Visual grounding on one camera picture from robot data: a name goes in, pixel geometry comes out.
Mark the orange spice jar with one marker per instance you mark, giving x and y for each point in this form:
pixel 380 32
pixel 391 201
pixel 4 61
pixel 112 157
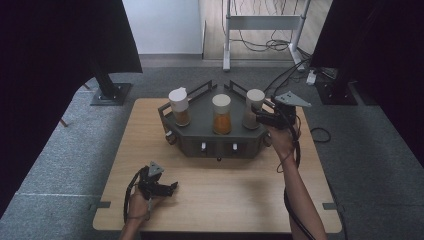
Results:
pixel 222 116

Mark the person's left hand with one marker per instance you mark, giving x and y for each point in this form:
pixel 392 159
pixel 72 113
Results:
pixel 138 207

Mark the white power strip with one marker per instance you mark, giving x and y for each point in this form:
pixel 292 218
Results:
pixel 311 77

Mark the spice jar with spout lid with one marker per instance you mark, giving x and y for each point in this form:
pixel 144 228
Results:
pixel 179 103

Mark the grey spice jar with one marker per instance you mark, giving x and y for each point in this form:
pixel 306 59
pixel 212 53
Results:
pixel 251 106

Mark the dark corner shelf rack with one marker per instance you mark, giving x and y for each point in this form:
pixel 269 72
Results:
pixel 200 110

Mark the black stand with base plate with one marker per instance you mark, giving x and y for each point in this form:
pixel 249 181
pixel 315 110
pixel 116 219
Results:
pixel 111 93
pixel 336 93

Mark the wooden stand leg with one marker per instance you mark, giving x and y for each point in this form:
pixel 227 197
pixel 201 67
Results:
pixel 86 86
pixel 63 123

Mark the grey metal stand frame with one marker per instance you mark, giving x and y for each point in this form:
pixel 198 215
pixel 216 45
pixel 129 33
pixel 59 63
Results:
pixel 263 22

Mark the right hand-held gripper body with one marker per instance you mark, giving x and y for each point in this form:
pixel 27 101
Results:
pixel 285 116

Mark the person's right hand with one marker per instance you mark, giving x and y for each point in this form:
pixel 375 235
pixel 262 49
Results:
pixel 285 141

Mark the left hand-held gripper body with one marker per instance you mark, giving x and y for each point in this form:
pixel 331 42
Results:
pixel 150 187

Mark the black curtain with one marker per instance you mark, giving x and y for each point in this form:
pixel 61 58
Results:
pixel 50 83
pixel 383 66

